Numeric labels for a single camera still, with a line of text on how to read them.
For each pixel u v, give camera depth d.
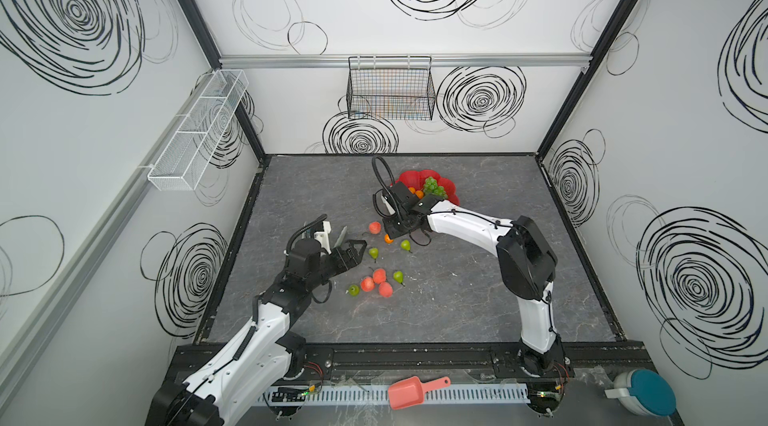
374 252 0.91
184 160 0.72
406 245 0.93
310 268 0.61
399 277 0.87
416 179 1.08
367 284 0.84
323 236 0.74
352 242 0.72
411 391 0.70
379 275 0.86
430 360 0.76
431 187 1.04
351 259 0.71
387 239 0.96
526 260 0.50
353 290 0.83
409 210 0.69
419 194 1.07
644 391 0.67
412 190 1.06
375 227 0.95
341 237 0.94
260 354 0.50
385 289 0.84
